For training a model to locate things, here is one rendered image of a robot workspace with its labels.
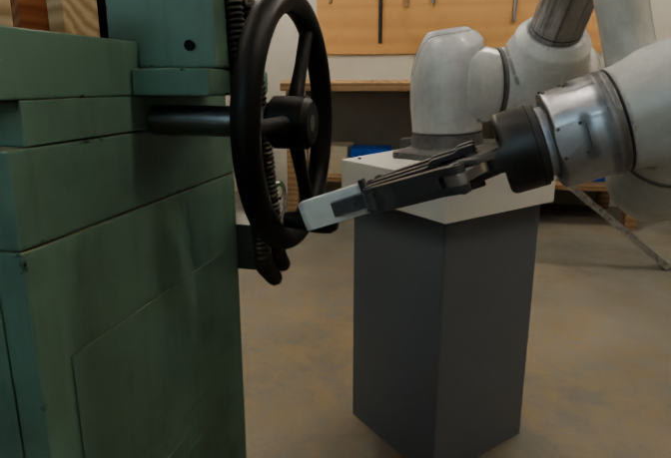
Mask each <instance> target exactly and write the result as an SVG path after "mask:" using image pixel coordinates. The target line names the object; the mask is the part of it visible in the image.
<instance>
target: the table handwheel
mask: <svg viewBox="0 0 671 458"><path fill-rule="evenodd" d="M284 14H287V15H288V16H289V17H290V18H291V19H292V21H293V22H294V24H295V26H296V28H297V30H298V32H299V41H298V47H297V54H296V61H295V66H294V71H293V76H292V81H291V86H290V91H289V95H288V96H273V97H272V98H271V99H270V101H269V102H268V103H267V105H266V106H265V107H262V91H263V81H264V74H265V67H266V61H267V56H268V52H269V48H270V44H271V40H272V37H273V34H274V32H275V29H276V27H277V24H278V22H279V21H280V19H281V18H282V16H283V15H284ZM307 70H309V76H310V84H311V95H312V98H310V97H309V96H304V94H305V86H306V78H307ZM147 122H148V127H149V129H150V131H151V132H152V133H153V134H154V135H165V136H204V137H231V148H232V158H233V166H234V172H235V178H236V183H237V188H238V192H239V196H240V199H241V202H242V205H243V208H244V211H245V214H246V216H247V218H248V220H249V222H250V224H251V226H252V228H253V230H254V231H255V233H256V234H257V235H258V237H259V238H260V239H261V240H262V241H263V242H265V243H266V244H267V245H269V246H271V247H274V248H277V249H288V248H292V247H294V246H296V245H298V244H299V243H300V242H301V241H303V240H304V239H305V237H306V236H307V235H308V233H309V231H304V230H299V229H292V228H286V227H285V226H284V224H283V223H282V222H281V221H280V220H279V218H278V216H277V214H276V212H275V209H274V207H273V204H272V201H271V197H270V194H269V189H268V185H267V180H266V174H265V168H264V160H263V149H262V138H267V141H268V142H269V143H270V144H271V146H272V147H273V148H275V149H290V152H291V156H292V160H293V164H294V168H295V172H296V177H297V182H298V187H299V193H300V198H301V200H300V202H301V201H304V200H307V199H310V198H313V197H317V196H320V195H323V194H324V193H325V188H326V183H327V178H328V171H329V164H330V156H331V145H332V122H333V110H332V88H331V77H330V68H329V61H328V55H327V50H326V45H325V40H324V36H323V33H322V29H321V26H320V23H319V20H318V18H317V15H316V13H315V11H314V9H313V7H312V5H311V4H310V2H309V1H308V0H257V1H256V2H255V4H254V5H253V7H252V9H251V11H250V13H249V14H248V17H247V19H246V21H245V24H244V26H243V29H242V32H241V35H240V39H239V43H238V47H237V51H236V57H235V62H234V69H233V76H232V86H231V101H230V106H172V105H154V106H152V107H151V108H150V110H149V112H148V116H147ZM309 148H311V153H310V161H309V168H308V166H307V160H306V153H305V150H308V149H309Z"/></svg>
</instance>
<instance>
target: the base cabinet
mask: <svg viewBox="0 0 671 458"><path fill-rule="evenodd" d="M0 458H247V447H246V425H245V403H244V380H243V359H242V337H241V315H240V293H239V271H238V248H237V226H236V204H235V182H234V173H228V174H225V175H223V176H220V177H217V178H215V179H212V180H209V181H207V182H204V183H201V184H199V185H196V186H193V187H191V188H188V189H186V190H183V191H180V192H178V193H175V194H172V195H170V196H167V197H164V198H162V199H159V200H157V201H154V202H151V203H149V204H146V205H143V206H141V207H138V208H135V209H133V210H130V211H127V212H125V213H122V214H120V215H117V216H114V217H112V218H109V219H106V220H104V221H101V222H98V223H96V224H93V225H91V226H88V227H85V228H83V229H78V230H76V231H73V232H70V233H68V234H65V235H63V236H60V237H57V238H55V239H52V240H49V241H47V242H44V243H41V244H39V245H36V246H33V247H31V248H28V249H26V250H23V251H15V250H4V249H0Z"/></svg>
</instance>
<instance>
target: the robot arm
mask: <svg viewBox="0 0 671 458"><path fill-rule="evenodd" d="M594 8H595V13H596V19H597V24H598V30H599V36H600V41H601V47H602V53H603V58H604V64H605V68H604V69H602V67H601V61H600V58H599V56H598V54H597V53H596V51H595V50H594V49H593V48H592V43H591V39H590V37H589V34H588V33H587V31H586V29H585V28H586V26H587V23H588V21H589V19H590V17H591V14H592V12H593V10H594ZM410 115H411V124H412V137H409V138H402V139H401V140H400V146H401V147H402V148H403V149H400V150H396V151H393V152H392V157H393V158H394V159H406V160H414V161H420V162H418V163H415V164H412V165H409V166H406V167H403V168H400V169H397V170H395V171H392V172H389V173H386V174H383V175H382V174H380V175H377V176H376V177H374V180H368V181H367V182H365V179H364V178H363V179H360V180H358V181H357V184H354V185H351V186H348V187H345V188H342V189H338V190H335V191H332V192H329V193H326V194H323V195H320V196H317V197H313V198H310V199H307V200H304V201H301V202H300V203H299V204H298V207H299V209H300V212H301V215H302V217H303V220H304V223H305V226H306V228H307V230H308V231H310V230H313V229H319V228H322V227H325V226H329V225H332V224H335V223H339V222H342V221H345V220H349V219H352V218H355V217H359V216H362V215H365V214H369V213H370V214H371V215H378V214H380V213H383V212H387V211H391V210H395V209H400V208H404V207H408V206H412V205H416V204H420V203H424V202H428V201H432V200H436V199H440V198H444V197H450V196H456V195H466V194H468V193H469V192H471V191H472V190H475V189H478V188H481V187H484V186H486V182H485V180H487V179H490V178H492V177H495V176H498V175H500V174H503V173H506V177H507V180H508V183H509V185H510V188H511V190H512V191H513V192H514V193H517V194H519V193H523V192H527V191H530V190H534V189H537V188H541V187H544V186H548V185H551V182H553V181H554V176H557V177H558V179H559V180H560V182H561V184H562V185H564V186H566V187H573V186H577V185H581V184H584V183H588V182H591V181H595V180H598V179H602V178H605V185H606V189H607V192H608V194H609V196H610V198H611V200H612V201H613V202H614V204H615V205H616V206H617V207H618V208H619V209H620V210H621V211H623V212H624V213H626V214H627V215H629V216H630V217H632V218H635V219H637V220H640V221H643V222H648V223H659V222H664V221H671V36H670V37H667V38H664V39H662V40H659V41H657V39H656V35H655V30H654V24H653V18H652V11H651V3H650V0H538V3H537V6H536V9H535V12H534V15H533V17H531V18H529V19H528V20H526V21H524V22H523V23H521V24H520V25H519V26H518V28H517V29H516V31H515V33H514V34H513V35H512V36H511V38H510V39H509V40H508V41H507V43H506V45H505V47H497V48H493V47H488V46H484V38H483V37H482V36H481V35H480V34H479V33H478V32H477V31H476V30H473V29H471V28H469V27H467V26H461V27H454V28H448V29H442V30H437V31H432V32H428V33H426V35H425V36H424V38H423V40H422V42H421V44H420V45H419V47H418V49H417V52H416V54H415V58H414V61H413V65H412V70H411V77H410ZM488 121H490V125H491V129H492V132H493V135H494V139H495V142H491V143H486V144H484V143H483V139H482V123H483V122H488Z"/></svg>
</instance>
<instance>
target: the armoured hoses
mask: <svg viewBox="0 0 671 458"><path fill-rule="evenodd" d="M255 2H256V0H225V4H226V8H225V9H226V11H227V13H226V16H227V23H228V25H227V28H228V35H229V36H228V40H229V44H228V45H229V47H230V48H229V52H230V58H231V60H230V63H231V67H230V69H231V70H232V72H231V74H232V76H233V69H234V62H235V57H236V51H237V47H238V43H239V39H240V35H241V32H242V29H243V26H244V24H245V21H246V19H247V17H248V14H249V13H250V11H251V9H252V7H253V5H254V4H255ZM264 84H265V81H263V91H262V107H265V106H266V105H267V103H268V102H267V101H266V99H267V97H266V93H267V92H266V91H265V89H266V87H265V86H264ZM262 149H263V160H264V168H265V174H266V180H267V185H268V189H269V194H270V197H271V201H272V204H273V207H274V209H275V212H276V214H277V216H278V218H279V220H280V221H282V220H281V218H282V217H281V212H280V209H281V208H280V207H279V205H280V203H279V198H278V196H279V194H278V189H277V186H278V185H277V184H276V182H277V180H276V177H277V176H276V170H275V167H276V166H275V165H274V163H275V161H274V156H273V153H274V152H273V151H272V149H273V147H272V146H271V144H270V143H269V142H268V141H267V138H262ZM250 226H251V224H250ZM250 229H251V235H252V237H251V239H252V240H253V241H252V244H253V250H254V251H253V253H254V259H255V265H256V269H257V271H258V273H259V274H260V275H261V276H262V277H263V278H264V279H265V280H266V281H267V282H268V283H269V284H270V285H273V286H276V285H278V284H280V283H281V282H282V278H283V277H282V273H281V271H285V270H288V269H289V268H290V265H291V263H290V259H289V258H288V255H287V253H286V250H285V249H277V248H274V247H271V246H269V245H267V244H266V243H265V242H263V241H262V240H261V239H260V238H259V237H258V235H257V234H256V233H255V231H254V230H253V228H252V226H251V227H250Z"/></svg>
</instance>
